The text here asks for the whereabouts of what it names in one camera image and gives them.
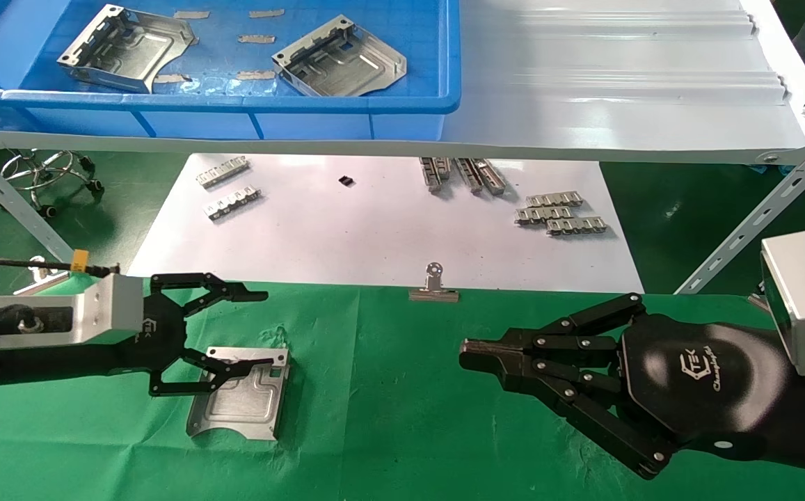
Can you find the notched silver metal strip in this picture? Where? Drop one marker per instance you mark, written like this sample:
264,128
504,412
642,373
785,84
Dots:
543,215
222,172
576,226
233,203
554,200

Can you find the silver binder clip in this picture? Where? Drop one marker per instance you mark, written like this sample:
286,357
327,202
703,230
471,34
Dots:
434,292
44,280

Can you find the silver sheet metal bracket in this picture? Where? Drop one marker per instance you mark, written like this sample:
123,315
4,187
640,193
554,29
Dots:
242,410
339,62
127,52

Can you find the small black part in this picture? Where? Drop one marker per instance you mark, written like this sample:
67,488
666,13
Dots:
346,181

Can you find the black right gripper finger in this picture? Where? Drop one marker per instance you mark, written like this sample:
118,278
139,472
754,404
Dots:
492,346

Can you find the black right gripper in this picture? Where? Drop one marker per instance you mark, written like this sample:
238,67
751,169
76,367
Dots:
694,390

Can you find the perforated grey metal strut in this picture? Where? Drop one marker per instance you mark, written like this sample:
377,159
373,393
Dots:
19,202
757,216

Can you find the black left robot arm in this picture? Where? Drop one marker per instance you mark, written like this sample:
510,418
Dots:
26,365

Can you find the grey metal rail part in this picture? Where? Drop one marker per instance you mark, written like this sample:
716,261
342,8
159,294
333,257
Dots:
435,174
480,176

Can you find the green cloth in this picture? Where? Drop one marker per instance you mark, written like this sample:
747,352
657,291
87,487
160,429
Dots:
374,417

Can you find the blue plastic bin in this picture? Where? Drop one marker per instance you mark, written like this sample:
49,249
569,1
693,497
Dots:
270,115

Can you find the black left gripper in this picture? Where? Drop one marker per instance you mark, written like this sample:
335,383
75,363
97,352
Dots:
165,334

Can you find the white metal shelf panel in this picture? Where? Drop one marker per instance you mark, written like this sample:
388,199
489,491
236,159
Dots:
618,69

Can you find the grey tape piece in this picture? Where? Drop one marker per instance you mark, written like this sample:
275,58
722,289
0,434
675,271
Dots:
172,78
257,38
266,12
191,14
256,74

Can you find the chrome stool base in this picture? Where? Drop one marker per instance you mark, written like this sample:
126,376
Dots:
47,170

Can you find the white paper sheet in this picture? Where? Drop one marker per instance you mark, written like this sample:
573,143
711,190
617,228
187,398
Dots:
374,229

